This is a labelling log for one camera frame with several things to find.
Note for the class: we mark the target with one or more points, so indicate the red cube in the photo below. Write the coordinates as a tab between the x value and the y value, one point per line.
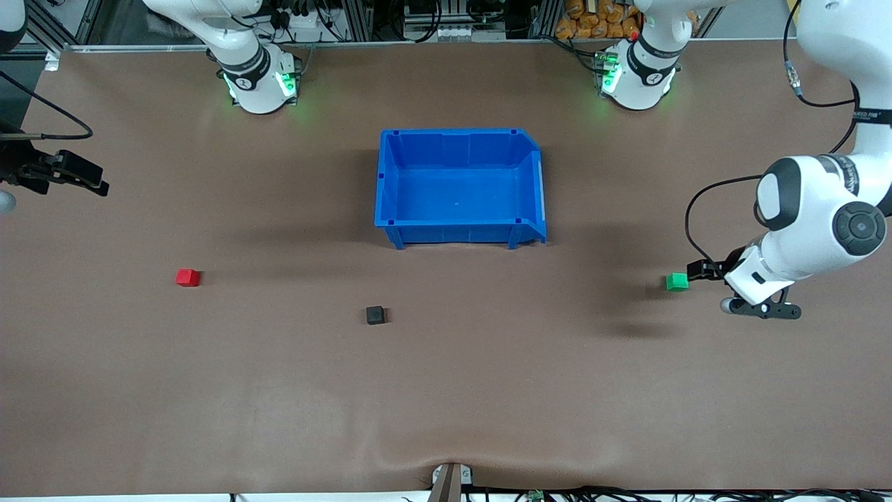
187	277

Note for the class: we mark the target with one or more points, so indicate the white power strip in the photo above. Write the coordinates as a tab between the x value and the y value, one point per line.
306	28

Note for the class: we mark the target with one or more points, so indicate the blue plastic storage bin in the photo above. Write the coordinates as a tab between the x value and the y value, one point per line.
460	188

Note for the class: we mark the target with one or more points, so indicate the silver aluminium equipment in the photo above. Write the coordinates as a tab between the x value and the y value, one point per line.
453	31

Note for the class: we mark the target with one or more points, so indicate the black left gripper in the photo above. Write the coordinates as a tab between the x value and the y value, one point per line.
716	268

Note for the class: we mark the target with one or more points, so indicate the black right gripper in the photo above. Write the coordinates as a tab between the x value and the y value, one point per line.
15	171

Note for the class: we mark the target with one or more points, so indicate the metal table corner bracket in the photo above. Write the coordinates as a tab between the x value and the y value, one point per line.
51	61

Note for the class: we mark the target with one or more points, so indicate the green cube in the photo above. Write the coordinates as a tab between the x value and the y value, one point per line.
677	282

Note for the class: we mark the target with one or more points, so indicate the brown table cover mat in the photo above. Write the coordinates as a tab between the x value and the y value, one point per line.
446	390

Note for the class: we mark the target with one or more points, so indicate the orange snack packets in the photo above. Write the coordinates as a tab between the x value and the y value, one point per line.
578	24

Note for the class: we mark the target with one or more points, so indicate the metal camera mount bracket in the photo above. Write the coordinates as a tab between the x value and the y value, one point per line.
451	481

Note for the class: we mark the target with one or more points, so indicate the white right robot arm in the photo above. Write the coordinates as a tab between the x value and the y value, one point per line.
254	77

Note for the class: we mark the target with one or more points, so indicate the black cube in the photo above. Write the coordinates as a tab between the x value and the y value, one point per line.
375	315

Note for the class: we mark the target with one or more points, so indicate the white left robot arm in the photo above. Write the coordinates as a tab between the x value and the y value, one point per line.
822	209

